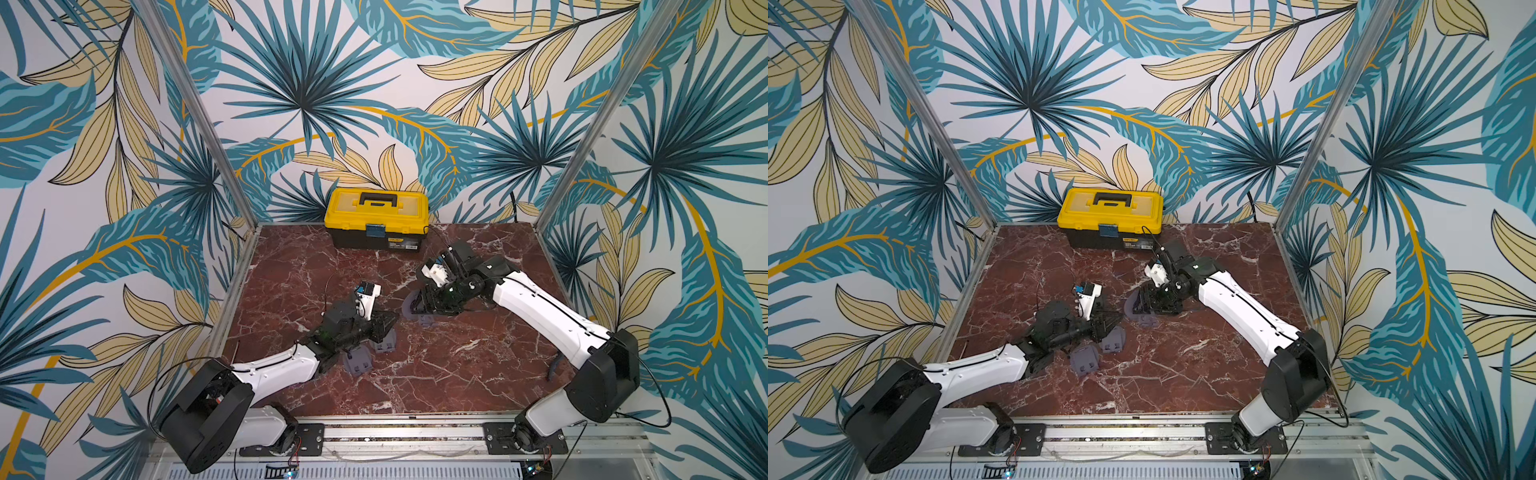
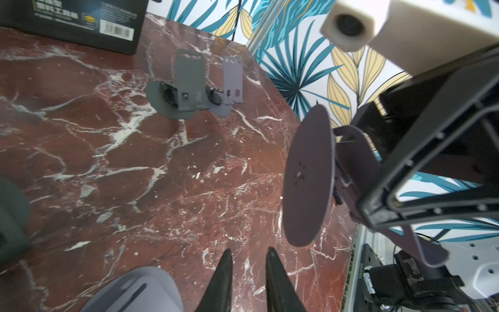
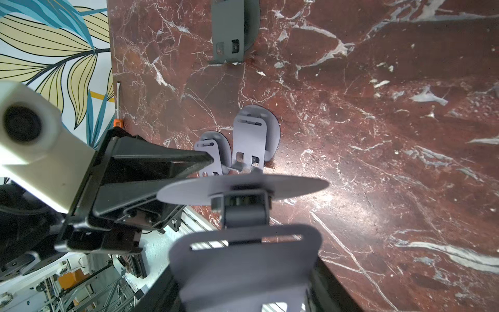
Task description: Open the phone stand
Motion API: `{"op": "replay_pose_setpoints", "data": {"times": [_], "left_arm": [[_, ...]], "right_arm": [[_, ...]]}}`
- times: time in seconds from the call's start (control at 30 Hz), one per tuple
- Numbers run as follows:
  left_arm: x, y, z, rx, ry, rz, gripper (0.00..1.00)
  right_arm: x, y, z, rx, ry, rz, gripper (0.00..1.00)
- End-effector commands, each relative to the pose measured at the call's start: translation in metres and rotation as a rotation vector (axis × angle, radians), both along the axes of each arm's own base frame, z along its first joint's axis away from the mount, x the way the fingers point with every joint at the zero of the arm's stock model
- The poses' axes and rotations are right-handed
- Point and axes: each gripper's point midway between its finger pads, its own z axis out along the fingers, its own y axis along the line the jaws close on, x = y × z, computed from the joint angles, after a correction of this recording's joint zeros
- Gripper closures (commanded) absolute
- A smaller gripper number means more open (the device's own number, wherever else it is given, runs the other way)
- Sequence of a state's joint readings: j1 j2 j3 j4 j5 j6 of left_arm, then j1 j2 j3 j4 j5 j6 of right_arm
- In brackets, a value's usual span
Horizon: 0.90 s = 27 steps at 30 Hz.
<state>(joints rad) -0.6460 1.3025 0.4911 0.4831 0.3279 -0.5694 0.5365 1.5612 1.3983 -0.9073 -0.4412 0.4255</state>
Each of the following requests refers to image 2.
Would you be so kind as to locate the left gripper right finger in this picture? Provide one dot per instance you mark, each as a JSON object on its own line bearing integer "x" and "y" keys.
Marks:
{"x": 280, "y": 293}

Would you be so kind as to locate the dark grey stand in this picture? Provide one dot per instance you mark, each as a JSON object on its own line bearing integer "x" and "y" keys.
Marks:
{"x": 15, "y": 214}
{"x": 180, "y": 100}

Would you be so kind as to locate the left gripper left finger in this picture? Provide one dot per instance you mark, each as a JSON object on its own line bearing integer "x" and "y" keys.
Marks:
{"x": 218, "y": 294}

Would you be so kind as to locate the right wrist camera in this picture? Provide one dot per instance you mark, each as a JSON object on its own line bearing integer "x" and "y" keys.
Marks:
{"x": 416, "y": 36}

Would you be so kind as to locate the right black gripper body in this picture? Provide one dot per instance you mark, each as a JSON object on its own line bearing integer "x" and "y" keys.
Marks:
{"x": 442, "y": 122}

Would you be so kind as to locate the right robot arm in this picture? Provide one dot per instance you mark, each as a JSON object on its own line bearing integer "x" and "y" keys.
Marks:
{"x": 470, "y": 274}

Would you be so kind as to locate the yellow black toolbox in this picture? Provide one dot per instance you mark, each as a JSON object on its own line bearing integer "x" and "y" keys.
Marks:
{"x": 105, "y": 24}

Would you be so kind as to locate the lavender stand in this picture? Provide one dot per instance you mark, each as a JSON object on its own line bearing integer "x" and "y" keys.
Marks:
{"x": 221, "y": 100}
{"x": 143, "y": 289}
{"x": 322, "y": 161}

